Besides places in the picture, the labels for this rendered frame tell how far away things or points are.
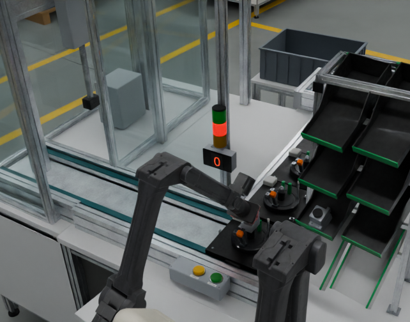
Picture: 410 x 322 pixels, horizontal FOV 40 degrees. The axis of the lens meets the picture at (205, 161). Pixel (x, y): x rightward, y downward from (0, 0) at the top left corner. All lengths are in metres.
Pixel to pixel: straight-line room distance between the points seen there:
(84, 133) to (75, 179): 0.49
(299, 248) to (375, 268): 0.80
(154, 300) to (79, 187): 0.71
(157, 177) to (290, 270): 0.44
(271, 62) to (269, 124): 1.01
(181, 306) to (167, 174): 0.76
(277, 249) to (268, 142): 1.75
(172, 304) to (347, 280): 0.60
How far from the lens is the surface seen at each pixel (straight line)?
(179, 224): 2.22
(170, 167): 1.37
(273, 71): 3.91
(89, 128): 3.04
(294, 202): 2.21
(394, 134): 1.59
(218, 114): 1.95
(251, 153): 2.71
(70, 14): 2.46
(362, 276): 1.87
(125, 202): 2.37
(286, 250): 1.08
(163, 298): 2.03
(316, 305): 2.01
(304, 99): 3.07
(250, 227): 1.97
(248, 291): 1.95
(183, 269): 1.98
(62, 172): 2.62
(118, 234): 2.20
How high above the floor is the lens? 2.36
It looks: 34 degrees down
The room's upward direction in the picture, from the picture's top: 3 degrees counter-clockwise
